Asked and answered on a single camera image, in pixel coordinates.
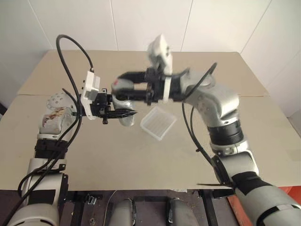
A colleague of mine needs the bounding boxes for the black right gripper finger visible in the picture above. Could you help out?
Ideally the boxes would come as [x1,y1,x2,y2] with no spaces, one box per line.
[117,70,147,83]
[112,90,147,101]

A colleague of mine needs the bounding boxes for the black metal table frame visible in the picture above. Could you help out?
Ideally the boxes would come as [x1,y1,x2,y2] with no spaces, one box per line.
[62,189,236,226]

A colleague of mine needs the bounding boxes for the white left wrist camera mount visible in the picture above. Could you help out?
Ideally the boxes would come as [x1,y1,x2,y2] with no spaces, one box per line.
[79,70,102,121]

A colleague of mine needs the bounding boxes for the clear plastic jar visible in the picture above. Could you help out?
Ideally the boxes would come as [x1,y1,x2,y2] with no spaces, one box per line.
[111,90,136,128]

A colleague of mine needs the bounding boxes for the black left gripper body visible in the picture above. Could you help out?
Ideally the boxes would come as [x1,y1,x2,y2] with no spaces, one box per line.
[90,88,114,125]

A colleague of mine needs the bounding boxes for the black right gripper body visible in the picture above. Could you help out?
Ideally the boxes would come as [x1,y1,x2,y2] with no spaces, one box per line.
[144,67,166,105]

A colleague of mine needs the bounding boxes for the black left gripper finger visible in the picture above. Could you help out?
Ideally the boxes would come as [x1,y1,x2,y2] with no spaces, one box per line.
[108,110,138,119]

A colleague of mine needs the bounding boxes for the clear plastic box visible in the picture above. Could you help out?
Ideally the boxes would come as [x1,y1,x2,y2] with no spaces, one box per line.
[140,106,178,141]

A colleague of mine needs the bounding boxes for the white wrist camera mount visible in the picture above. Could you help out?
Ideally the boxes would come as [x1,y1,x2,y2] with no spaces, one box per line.
[146,34,174,102]
[79,70,102,121]

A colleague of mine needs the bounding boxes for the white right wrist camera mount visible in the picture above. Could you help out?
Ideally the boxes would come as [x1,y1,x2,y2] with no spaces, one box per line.
[146,34,174,102]

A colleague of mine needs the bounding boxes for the grey jar lid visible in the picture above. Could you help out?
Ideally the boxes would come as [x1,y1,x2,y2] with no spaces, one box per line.
[111,79,135,93]

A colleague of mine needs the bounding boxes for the thin white cable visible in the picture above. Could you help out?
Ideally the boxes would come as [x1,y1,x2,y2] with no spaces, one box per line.
[103,190,117,226]

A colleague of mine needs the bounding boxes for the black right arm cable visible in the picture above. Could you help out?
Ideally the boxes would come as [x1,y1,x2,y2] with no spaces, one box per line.
[182,62,235,188]

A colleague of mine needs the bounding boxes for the grey rounded shell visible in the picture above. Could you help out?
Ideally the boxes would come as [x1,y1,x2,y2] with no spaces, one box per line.
[167,197,195,226]
[112,197,137,226]

